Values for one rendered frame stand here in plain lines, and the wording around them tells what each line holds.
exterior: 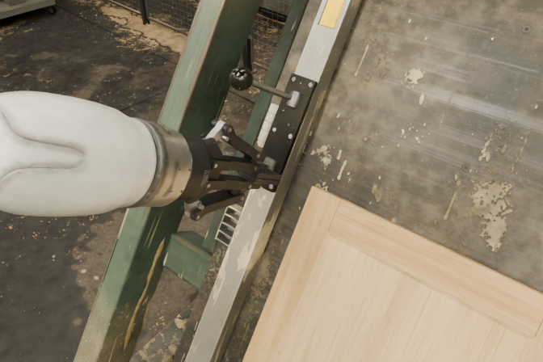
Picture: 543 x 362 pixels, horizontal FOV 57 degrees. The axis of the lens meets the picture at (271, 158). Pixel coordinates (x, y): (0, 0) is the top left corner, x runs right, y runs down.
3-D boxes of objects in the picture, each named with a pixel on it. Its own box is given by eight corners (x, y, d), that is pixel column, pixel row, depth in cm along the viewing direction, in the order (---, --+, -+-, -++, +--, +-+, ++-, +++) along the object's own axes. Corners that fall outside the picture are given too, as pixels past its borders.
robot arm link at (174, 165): (170, 135, 47) (209, 141, 52) (110, 104, 52) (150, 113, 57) (139, 223, 48) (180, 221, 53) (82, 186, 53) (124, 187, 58)
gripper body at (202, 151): (174, 216, 54) (225, 214, 62) (201, 141, 53) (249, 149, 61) (128, 187, 57) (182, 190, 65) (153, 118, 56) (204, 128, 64)
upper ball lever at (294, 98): (290, 109, 87) (222, 84, 80) (298, 88, 86) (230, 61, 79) (301, 114, 83) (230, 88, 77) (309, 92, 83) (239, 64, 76)
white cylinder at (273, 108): (276, 104, 92) (261, 145, 93) (268, 101, 89) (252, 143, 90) (289, 109, 90) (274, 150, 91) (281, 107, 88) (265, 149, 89)
